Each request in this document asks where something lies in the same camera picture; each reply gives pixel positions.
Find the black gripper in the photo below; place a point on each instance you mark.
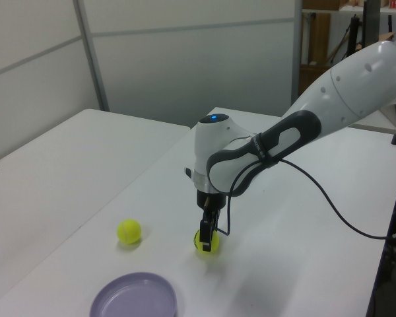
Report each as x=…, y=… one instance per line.
x=214, y=201

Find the yellow tennis ball black print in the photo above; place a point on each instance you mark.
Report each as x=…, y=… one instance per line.
x=197, y=248

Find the plain yellow tennis ball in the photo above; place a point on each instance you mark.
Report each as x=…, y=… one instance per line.
x=129, y=231

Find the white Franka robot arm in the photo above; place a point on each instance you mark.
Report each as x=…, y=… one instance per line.
x=349, y=89

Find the purple plate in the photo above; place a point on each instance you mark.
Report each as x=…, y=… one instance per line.
x=132, y=297

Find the black monitor stand pole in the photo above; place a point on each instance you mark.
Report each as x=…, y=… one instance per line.
x=353, y=36

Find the dark monitor screen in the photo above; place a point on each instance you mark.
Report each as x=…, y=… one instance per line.
x=371, y=23

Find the grey partition post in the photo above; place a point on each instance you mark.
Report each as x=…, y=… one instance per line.
x=298, y=43

